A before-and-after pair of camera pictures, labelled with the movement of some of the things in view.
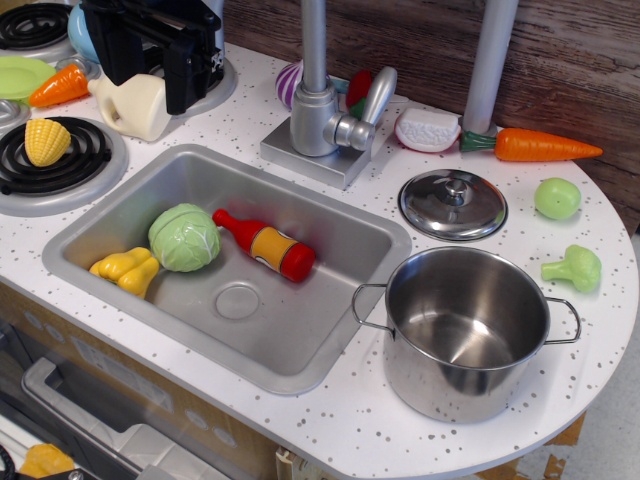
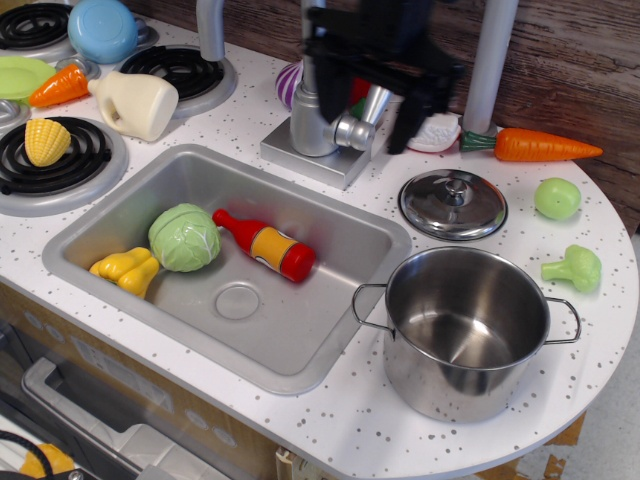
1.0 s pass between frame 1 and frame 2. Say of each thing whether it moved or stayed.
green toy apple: stayed
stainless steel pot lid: stayed
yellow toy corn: stayed
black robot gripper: moved
